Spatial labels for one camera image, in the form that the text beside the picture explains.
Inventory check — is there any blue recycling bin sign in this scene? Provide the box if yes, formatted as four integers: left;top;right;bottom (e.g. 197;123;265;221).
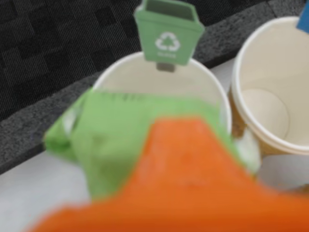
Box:
296;0;309;33

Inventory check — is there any paper cup with green sign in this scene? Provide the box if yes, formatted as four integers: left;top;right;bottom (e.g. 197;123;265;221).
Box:
91;52;232;145

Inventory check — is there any green paper-wrapped package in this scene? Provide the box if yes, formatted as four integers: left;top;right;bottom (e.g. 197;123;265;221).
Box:
43;88;263;201

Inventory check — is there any green recycling bin sign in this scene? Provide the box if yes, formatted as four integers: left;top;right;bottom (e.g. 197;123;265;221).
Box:
134;0;205;73

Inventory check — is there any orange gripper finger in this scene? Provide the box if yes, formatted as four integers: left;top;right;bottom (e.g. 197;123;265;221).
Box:
24;116;309;232

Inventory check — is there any paper cup with blue sign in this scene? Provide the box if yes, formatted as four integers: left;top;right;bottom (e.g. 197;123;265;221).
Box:
228;16;309;157

